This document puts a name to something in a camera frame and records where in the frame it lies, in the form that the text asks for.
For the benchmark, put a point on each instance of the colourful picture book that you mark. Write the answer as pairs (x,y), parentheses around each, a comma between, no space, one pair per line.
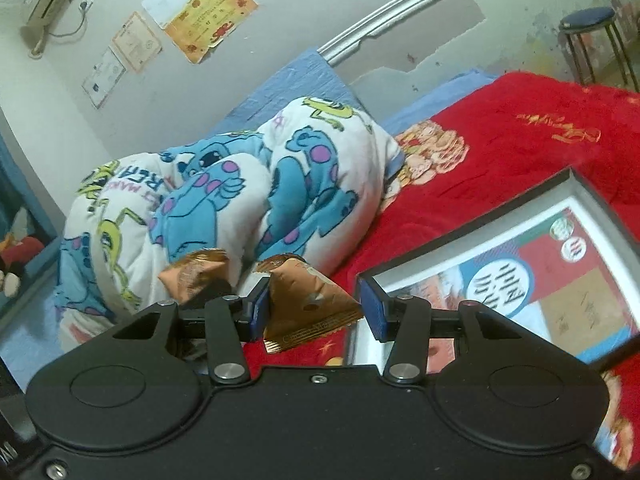
(545,290)

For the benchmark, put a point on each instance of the red printed blanket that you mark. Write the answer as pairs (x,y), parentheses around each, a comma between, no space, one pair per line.
(520,125)

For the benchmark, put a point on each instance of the white wall socket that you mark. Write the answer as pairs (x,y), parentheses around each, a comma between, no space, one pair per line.
(86,3)

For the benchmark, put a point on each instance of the large orange bordered certificate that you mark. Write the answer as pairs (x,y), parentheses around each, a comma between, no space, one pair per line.
(210,20)

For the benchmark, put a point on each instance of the beige framed certificate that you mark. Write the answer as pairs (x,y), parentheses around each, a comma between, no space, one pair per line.
(137,42)

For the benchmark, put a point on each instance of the blue wooden frame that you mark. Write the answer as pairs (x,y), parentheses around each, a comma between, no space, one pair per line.
(42,200)

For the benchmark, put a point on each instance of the mouse plush toy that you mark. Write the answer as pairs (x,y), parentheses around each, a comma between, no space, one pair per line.
(17,255)

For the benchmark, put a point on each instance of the cartoon monster printed blanket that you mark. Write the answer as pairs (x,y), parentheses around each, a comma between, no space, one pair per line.
(215,185)

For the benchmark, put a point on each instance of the blue-topped round stool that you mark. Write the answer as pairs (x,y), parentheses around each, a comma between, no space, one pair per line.
(587,17)

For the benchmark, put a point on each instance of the white framed certificate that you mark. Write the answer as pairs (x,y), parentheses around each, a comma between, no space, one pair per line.
(102,79)

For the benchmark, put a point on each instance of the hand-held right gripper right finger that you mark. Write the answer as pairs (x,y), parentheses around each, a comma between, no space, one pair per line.
(372,316)

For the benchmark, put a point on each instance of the black-edged white box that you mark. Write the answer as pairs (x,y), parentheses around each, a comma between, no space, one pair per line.
(590,195)

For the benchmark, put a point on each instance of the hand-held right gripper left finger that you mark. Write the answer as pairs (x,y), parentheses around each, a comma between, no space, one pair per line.
(261,312)

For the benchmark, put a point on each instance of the white curved bed rail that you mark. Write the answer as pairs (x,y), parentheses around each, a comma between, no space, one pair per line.
(400,5)

